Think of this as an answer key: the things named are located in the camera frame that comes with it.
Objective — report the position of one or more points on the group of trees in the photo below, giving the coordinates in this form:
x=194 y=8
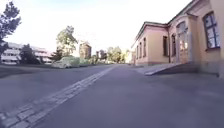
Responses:
x=113 y=55

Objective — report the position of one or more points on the brick tower building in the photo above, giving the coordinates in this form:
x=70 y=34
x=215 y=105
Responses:
x=85 y=50

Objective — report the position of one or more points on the grey asphalt road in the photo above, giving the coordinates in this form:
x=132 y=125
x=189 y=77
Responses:
x=133 y=100

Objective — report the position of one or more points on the pale car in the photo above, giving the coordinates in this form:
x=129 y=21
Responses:
x=65 y=62

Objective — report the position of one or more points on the stone ramp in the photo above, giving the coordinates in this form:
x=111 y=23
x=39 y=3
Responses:
x=160 y=68

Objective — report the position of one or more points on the tall green tree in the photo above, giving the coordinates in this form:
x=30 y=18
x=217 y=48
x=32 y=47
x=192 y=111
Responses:
x=66 y=40

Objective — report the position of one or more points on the cobblestone strip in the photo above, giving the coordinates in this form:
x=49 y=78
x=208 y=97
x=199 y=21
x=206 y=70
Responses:
x=50 y=101

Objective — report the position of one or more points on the dark bush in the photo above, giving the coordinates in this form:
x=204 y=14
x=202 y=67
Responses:
x=27 y=55

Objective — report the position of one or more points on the beige building with arched windows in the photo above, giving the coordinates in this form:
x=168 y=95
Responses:
x=200 y=36

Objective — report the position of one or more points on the white multi-storey building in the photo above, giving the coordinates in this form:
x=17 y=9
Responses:
x=11 y=53

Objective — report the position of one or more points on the dark tree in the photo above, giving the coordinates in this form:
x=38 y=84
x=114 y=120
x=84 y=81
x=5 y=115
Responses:
x=6 y=23

